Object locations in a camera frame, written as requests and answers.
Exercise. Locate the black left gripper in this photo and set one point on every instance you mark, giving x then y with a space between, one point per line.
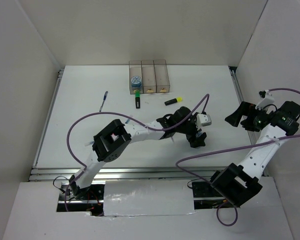
199 141

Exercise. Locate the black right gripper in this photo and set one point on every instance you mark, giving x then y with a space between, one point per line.
247 109

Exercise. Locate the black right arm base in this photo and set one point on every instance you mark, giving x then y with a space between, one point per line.
205 197

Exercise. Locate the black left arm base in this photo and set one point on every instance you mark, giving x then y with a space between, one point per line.
91 202

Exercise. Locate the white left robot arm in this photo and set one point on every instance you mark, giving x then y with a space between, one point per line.
113 139

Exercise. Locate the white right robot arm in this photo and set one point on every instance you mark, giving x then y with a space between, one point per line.
238 183

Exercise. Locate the yellow capped black highlighter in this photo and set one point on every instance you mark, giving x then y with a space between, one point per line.
173 101

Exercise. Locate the right clear storage bin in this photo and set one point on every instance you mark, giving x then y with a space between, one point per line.
161 76

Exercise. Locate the clear storage bin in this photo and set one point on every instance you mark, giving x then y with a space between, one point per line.
148 76
135 68
161 76

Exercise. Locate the green capped black highlighter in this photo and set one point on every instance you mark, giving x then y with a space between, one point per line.
137 100

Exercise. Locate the middle clear storage bin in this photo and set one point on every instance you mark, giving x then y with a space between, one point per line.
148 76

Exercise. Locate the left clear storage bin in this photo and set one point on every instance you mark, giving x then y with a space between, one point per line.
135 68

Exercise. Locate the blue ballpoint pen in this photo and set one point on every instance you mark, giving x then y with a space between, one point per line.
103 100

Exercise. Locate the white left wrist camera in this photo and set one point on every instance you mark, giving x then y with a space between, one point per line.
203 120

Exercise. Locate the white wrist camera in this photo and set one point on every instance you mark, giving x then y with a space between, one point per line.
203 120
266 99

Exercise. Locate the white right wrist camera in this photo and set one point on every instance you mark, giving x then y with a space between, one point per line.
266 99

